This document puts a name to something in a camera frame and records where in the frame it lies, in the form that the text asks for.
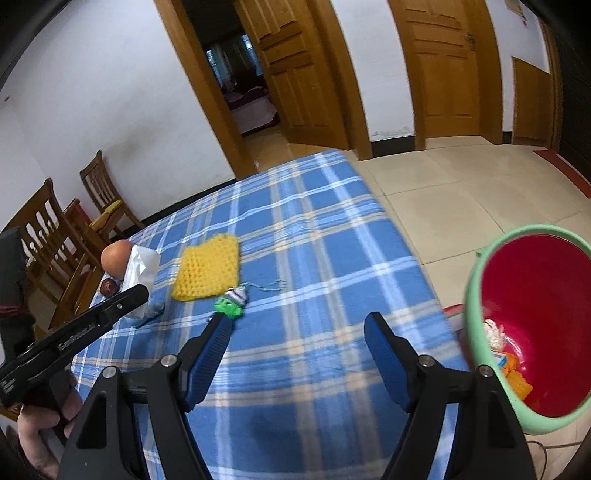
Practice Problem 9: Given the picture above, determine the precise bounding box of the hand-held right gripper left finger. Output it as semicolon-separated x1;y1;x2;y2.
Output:
58;316;232;480

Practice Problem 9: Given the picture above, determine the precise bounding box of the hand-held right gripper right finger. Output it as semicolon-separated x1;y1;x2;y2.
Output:
364;311;536;480

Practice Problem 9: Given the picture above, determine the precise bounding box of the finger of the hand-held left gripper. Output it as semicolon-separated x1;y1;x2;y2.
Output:
134;298;167;328
0;284;151;409

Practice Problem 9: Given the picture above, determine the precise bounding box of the white medicine box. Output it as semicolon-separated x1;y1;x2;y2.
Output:
121;244;161;319

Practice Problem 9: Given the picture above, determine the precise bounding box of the small green striped toy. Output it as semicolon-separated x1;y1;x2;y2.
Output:
213;285;249;319

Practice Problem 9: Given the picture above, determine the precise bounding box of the yellow knitted cloth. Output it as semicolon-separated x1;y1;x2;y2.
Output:
171;233;241;302
505;369;536;400

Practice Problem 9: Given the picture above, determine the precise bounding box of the red bucket with green rim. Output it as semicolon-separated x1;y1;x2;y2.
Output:
463;224;591;435

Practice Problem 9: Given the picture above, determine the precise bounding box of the person's left hand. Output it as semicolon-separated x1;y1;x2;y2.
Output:
18;371;86;480

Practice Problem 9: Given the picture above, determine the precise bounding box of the large wooden chair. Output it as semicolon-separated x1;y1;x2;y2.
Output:
0;178;107;333

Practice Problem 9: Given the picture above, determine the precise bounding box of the apple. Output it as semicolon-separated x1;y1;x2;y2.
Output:
100;240;134;282

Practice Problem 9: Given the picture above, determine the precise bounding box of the red plastic object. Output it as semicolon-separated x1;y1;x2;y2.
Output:
443;304;468;334

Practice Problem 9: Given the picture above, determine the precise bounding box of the yellow chair cushion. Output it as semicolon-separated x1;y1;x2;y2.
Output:
90;199;125;227

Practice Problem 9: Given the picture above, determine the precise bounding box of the small wooden chair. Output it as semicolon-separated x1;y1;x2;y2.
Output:
79;150;145;241

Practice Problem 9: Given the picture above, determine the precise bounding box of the blue plaid blanket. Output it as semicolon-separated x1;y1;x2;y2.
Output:
69;148;472;480

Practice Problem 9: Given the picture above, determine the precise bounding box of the bed with pink cover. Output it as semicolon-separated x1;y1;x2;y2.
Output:
224;88;280;134

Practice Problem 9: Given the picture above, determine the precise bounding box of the red doormat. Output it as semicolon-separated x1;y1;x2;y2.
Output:
533;148;591;197

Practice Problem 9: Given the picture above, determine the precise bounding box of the open wooden door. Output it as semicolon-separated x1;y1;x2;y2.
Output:
233;0;352;148

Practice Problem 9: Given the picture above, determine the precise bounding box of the closed wooden door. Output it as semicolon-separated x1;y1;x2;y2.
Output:
388;0;502;151

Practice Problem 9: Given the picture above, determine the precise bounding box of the small wooden cabinet door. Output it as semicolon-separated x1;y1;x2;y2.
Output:
512;56;555;147

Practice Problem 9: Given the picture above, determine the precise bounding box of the dark screen door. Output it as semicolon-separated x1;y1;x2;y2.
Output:
540;0;591;185

